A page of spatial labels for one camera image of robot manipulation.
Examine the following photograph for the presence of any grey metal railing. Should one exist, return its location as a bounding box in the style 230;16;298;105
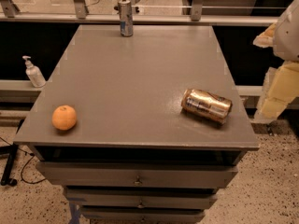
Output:
0;0;292;26

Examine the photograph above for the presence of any crushed gold can lying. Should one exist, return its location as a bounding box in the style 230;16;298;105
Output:
181;89;233;124

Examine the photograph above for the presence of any grey drawer cabinet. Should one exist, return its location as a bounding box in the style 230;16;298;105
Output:
13;24;261;224

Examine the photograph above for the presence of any black stand leg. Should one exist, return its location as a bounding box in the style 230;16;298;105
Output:
0;119;25;187

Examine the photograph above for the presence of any top grey drawer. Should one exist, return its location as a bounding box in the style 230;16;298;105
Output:
36;161;237;189

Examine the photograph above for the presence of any upright silver blue can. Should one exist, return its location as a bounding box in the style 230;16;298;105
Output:
118;0;133;37

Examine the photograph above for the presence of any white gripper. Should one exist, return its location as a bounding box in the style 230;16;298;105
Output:
253;0;299;121

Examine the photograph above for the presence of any black cable on floor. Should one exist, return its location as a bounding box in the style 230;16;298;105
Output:
0;136;47;185

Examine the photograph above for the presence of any grey drawer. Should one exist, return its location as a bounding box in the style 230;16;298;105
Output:
36;161;237;189
80;207;205;223
64;189;217;209

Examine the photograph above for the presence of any orange fruit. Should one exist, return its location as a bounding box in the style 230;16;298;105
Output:
51;105;77;131

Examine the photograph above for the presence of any bottom grey drawer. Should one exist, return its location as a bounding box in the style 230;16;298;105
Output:
80;207;205;223

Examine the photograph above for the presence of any white pump sanitizer bottle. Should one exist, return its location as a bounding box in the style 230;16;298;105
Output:
22;56;46;88

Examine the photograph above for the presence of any middle grey drawer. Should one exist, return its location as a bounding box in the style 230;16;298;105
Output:
64;189;217;209

